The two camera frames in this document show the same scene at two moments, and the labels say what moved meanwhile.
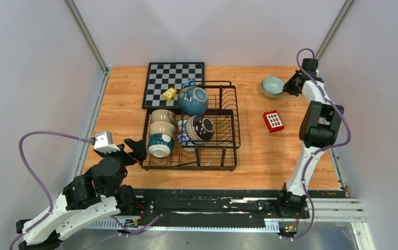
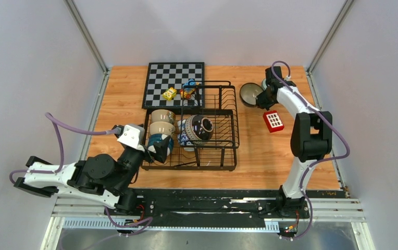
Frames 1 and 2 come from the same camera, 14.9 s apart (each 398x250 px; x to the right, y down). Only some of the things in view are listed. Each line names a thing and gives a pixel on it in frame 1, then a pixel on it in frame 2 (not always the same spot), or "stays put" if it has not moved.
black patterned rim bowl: x=199 y=129 stays put
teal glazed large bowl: x=193 y=100 → x=249 y=91
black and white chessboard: x=162 y=76 stays put
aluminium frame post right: x=335 y=23 stays put
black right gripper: x=288 y=87 → x=260 y=101
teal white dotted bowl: x=160 y=145 stays put
